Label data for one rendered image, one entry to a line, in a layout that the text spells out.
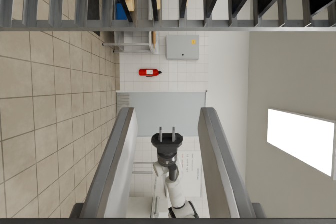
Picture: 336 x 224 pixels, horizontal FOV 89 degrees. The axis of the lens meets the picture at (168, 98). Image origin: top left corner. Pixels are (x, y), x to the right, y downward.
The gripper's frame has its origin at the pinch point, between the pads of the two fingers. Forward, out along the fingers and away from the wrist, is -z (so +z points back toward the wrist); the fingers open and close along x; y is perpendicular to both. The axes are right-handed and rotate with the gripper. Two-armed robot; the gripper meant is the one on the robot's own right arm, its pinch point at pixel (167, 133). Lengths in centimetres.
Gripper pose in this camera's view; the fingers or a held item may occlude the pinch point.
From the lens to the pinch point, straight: 67.5
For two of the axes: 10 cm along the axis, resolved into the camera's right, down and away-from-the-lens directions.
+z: 0.0, 7.6, 6.5
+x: 10.0, 0.0, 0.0
